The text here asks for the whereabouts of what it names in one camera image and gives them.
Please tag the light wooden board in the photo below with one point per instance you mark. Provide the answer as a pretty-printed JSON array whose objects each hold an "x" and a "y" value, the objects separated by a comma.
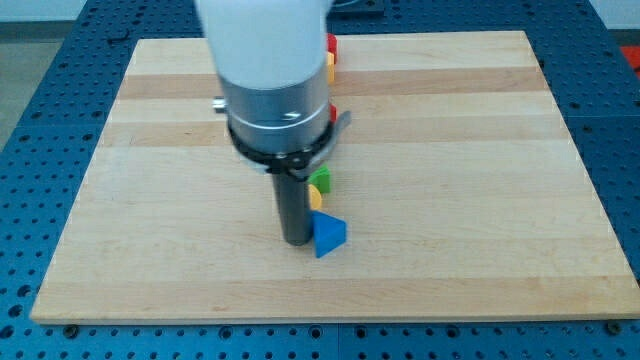
[{"x": 463, "y": 192}]

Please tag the yellow block at top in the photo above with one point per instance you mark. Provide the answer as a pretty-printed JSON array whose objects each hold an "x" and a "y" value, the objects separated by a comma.
[{"x": 330, "y": 66}]

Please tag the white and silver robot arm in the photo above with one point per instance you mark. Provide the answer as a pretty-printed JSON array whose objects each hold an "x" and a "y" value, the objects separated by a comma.
[{"x": 270, "y": 58}]

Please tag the yellow heart block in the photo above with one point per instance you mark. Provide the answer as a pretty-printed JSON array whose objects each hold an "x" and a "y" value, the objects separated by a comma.
[{"x": 315, "y": 197}]

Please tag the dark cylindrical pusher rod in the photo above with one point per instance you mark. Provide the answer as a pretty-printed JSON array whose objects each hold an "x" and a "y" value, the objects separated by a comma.
[{"x": 292, "y": 199}]

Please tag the green block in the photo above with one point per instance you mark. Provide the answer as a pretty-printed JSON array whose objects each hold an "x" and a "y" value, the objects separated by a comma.
[{"x": 321, "y": 179}]

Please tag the red block at top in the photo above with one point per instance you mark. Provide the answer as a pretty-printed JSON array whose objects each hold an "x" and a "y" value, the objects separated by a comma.
[{"x": 332, "y": 46}]

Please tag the blue triangular block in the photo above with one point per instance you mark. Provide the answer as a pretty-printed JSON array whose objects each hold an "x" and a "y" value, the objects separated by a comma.
[{"x": 329, "y": 233}]

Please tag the red block behind wrist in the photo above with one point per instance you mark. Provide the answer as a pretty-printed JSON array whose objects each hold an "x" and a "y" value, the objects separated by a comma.
[{"x": 333, "y": 113}]

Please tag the red object at right edge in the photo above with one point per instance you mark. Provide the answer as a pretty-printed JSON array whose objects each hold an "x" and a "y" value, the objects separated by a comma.
[{"x": 632, "y": 55}]

